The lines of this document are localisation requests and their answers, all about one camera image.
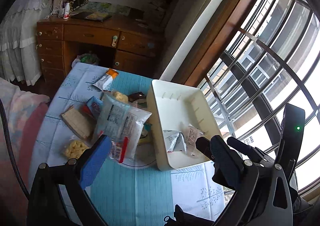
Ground clear bag yellow crackers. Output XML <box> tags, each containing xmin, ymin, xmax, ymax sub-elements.
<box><xmin>62</xmin><ymin>140</ymin><xmax>89</xmax><ymax>159</ymax></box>

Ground brown paper snack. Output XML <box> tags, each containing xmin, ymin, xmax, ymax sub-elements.
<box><xmin>61</xmin><ymin>105</ymin><xmax>95</xmax><ymax>141</ymax></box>

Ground clear bag red label pastry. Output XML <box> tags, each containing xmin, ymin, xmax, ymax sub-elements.
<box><xmin>183</xmin><ymin>124</ymin><xmax>204</xmax><ymax>157</ymax></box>

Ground large light blue snack bag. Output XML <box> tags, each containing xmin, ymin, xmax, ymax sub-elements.
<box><xmin>92</xmin><ymin>93</ymin><xmax>151</xmax><ymax>163</ymax></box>

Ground white grey snack packet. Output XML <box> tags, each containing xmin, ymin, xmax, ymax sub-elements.
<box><xmin>163</xmin><ymin>130</ymin><xmax>187</xmax><ymax>154</ymax></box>

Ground red blue biscuit packet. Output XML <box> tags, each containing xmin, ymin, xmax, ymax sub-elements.
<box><xmin>81</xmin><ymin>96</ymin><xmax>103</xmax><ymax>119</ymax></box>

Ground clear bag puffed rice cake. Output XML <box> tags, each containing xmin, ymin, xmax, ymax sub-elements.
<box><xmin>111</xmin><ymin>90</ymin><xmax>129</xmax><ymax>103</ymax></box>

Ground blue patterned tablecloth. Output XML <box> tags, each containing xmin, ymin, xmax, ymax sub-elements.
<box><xmin>28</xmin><ymin>63</ymin><xmax>225</xmax><ymax>225</ymax></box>

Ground white plastic storage bin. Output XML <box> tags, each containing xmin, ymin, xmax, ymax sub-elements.
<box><xmin>146</xmin><ymin>79</ymin><xmax>221</xmax><ymax>171</ymax></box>

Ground dark red snowflake packet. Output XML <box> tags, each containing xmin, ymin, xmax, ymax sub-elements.
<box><xmin>128</xmin><ymin>92</ymin><xmax>146</xmax><ymax>106</ymax></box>

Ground orange white snack bar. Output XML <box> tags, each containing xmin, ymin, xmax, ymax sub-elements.
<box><xmin>93</xmin><ymin>69</ymin><xmax>119</xmax><ymax>91</ymax></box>

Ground pastel floral blanket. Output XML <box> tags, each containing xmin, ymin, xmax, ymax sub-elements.
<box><xmin>1</xmin><ymin>79</ymin><xmax>50</xmax><ymax>225</ymax></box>

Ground white plastic bag bin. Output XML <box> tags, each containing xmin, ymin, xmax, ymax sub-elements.
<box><xmin>71</xmin><ymin>54</ymin><xmax>99</xmax><ymax>68</ymax></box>

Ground metal window grille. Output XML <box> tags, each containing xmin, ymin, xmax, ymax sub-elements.
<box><xmin>199</xmin><ymin>0</ymin><xmax>319</xmax><ymax>191</ymax></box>

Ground wooden desk with drawers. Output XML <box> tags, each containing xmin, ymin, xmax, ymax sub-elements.
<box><xmin>36</xmin><ymin>16</ymin><xmax>165</xmax><ymax>83</ymax></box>

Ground book on desk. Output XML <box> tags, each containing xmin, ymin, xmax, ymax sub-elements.
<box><xmin>71</xmin><ymin>11</ymin><xmax>112</xmax><ymax>22</ymax></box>

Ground white red bottle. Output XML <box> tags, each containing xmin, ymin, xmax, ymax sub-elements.
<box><xmin>63</xmin><ymin>3</ymin><xmax>70</xmax><ymax>19</ymax></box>

